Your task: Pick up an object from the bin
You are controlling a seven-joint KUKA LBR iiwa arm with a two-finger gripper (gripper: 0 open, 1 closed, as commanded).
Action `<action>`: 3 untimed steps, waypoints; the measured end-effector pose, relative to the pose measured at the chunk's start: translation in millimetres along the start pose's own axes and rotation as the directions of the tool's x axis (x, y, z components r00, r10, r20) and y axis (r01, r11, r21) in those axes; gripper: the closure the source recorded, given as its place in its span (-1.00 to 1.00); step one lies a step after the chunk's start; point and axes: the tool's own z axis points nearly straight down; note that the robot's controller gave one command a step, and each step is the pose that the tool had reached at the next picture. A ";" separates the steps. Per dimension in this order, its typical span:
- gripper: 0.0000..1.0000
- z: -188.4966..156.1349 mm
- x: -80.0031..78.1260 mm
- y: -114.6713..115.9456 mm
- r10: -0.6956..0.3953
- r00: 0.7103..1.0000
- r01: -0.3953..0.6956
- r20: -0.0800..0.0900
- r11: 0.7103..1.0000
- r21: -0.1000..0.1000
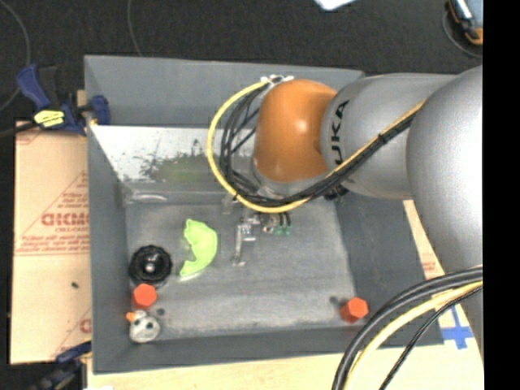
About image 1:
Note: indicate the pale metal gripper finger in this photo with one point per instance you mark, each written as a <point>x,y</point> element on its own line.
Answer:
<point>238,250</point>
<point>249,232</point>

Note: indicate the lime green curved toy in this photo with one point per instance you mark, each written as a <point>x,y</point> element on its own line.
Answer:
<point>200,247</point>

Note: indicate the grey metal bin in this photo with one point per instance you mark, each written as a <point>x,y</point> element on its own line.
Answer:
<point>284,282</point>

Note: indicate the black round knob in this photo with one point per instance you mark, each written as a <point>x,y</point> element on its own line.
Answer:
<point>150,265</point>

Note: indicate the orange hexagonal block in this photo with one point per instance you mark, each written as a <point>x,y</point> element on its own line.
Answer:
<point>354,310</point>
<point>144,295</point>

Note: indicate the grey toy bird orange beak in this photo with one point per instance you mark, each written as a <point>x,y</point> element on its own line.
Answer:
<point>144,328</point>

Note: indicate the brown cardboard board red print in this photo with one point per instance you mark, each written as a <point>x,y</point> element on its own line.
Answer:
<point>48,258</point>

